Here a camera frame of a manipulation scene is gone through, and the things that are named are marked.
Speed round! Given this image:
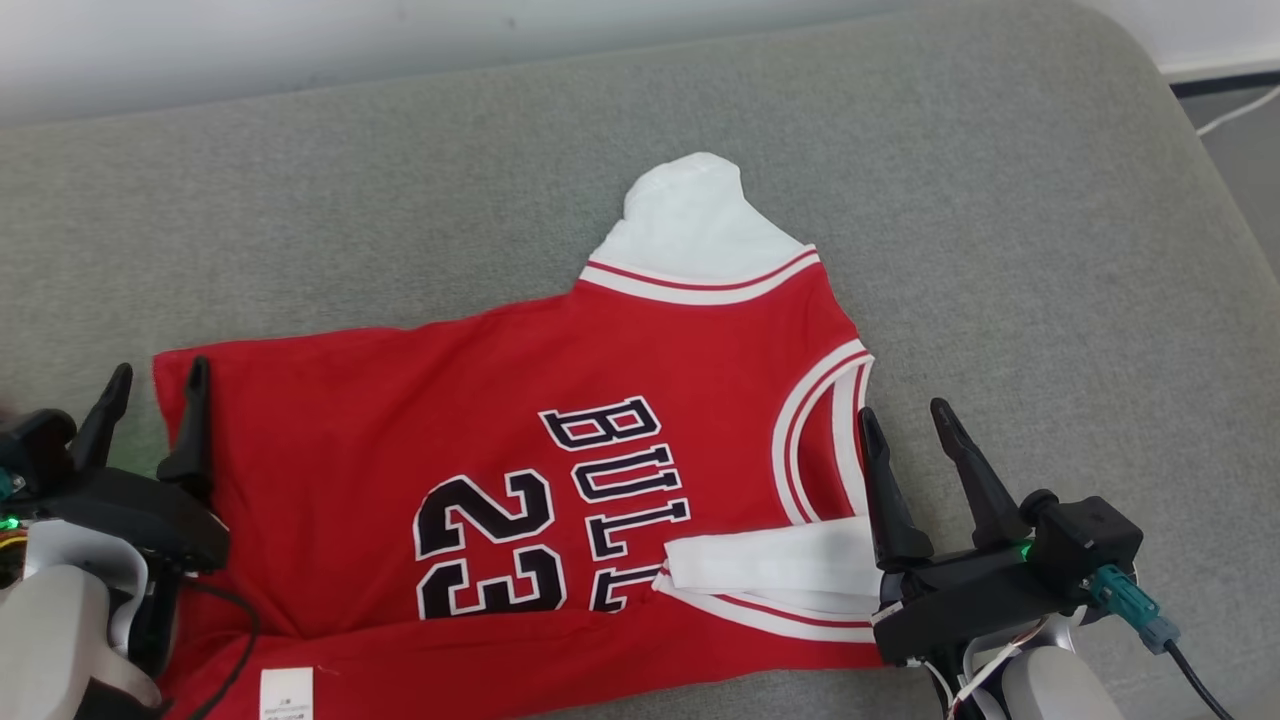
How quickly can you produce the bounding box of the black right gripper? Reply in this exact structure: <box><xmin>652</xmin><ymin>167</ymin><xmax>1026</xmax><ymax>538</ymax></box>
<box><xmin>858</xmin><ymin>398</ymin><xmax>1066</xmax><ymax>666</ymax></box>

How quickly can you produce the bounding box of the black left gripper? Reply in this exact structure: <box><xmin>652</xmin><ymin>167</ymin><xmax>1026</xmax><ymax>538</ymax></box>
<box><xmin>30</xmin><ymin>356</ymin><xmax>231</xmax><ymax>573</ymax></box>

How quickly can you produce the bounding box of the red number 23 jersey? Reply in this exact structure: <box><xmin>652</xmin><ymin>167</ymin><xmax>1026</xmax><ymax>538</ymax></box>
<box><xmin>150</xmin><ymin>152</ymin><xmax>886</xmax><ymax>720</ymax></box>

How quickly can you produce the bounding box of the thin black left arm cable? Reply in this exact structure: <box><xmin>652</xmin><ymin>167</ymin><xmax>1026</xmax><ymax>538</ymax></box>
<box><xmin>170</xmin><ymin>575</ymin><xmax>263</xmax><ymax>720</ymax></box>

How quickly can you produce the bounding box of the white floor cable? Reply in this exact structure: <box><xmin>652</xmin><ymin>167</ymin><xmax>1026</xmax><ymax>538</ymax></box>
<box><xmin>1195</xmin><ymin>85</ymin><xmax>1280</xmax><ymax>138</ymax></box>

